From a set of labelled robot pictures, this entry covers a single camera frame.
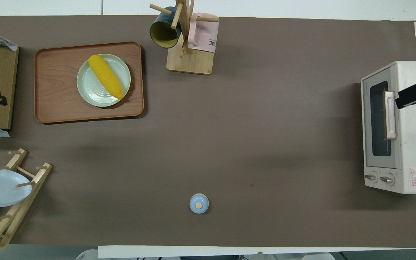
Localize pale green plate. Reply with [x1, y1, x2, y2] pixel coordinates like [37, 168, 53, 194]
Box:
[77, 54, 131, 107]

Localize glass oven door with handle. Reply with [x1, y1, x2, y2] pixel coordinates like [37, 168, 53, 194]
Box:
[361, 67, 404, 169]

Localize brown table mat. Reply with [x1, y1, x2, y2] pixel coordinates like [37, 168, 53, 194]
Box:
[0, 15, 416, 250]

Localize wooden plate rack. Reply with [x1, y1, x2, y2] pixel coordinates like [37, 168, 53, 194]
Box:
[0, 148, 53, 257]

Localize dark blue mug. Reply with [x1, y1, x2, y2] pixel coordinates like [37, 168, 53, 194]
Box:
[149, 6, 182, 49]

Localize pink mug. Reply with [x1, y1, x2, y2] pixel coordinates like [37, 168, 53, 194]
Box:
[187, 13, 219, 53]

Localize wooden mug tree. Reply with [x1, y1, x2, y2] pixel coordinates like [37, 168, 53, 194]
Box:
[149, 0, 219, 75]

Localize yellow corn cob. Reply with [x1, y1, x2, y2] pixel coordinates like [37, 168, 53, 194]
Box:
[88, 55, 125, 99]

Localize brown wooden tray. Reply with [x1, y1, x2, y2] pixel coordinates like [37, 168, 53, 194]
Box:
[34, 41, 144, 124]

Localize blue dome bell wooden knob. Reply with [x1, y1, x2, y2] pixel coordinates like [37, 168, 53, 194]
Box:
[189, 194, 209, 214]

